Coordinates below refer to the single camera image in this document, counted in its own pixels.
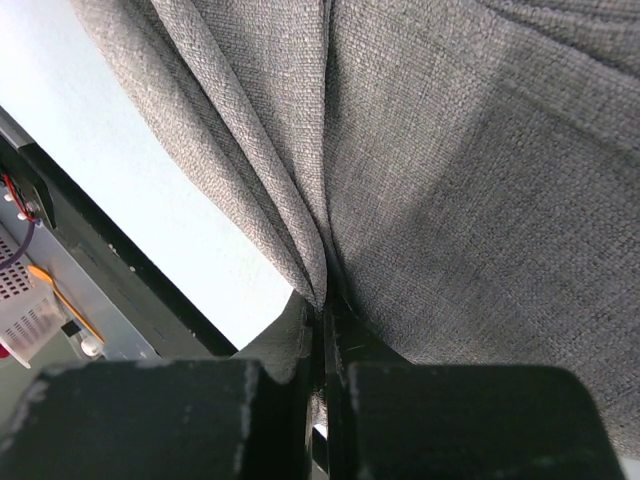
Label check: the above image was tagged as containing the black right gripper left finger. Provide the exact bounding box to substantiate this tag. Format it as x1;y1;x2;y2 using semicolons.
1;294;315;479

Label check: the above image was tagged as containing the grey cloth napkin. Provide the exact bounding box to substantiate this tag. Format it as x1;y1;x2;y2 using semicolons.
73;1;639;458

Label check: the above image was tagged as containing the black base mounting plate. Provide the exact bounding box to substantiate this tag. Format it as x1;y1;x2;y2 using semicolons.
1;139;237;358

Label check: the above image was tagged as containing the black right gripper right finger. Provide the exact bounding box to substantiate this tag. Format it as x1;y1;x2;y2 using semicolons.
323;297;624;479

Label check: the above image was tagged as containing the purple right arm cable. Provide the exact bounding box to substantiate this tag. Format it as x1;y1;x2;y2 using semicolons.
0;214;39;266

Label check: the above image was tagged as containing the white perforated box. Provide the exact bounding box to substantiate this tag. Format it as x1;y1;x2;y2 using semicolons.
1;227;65;369

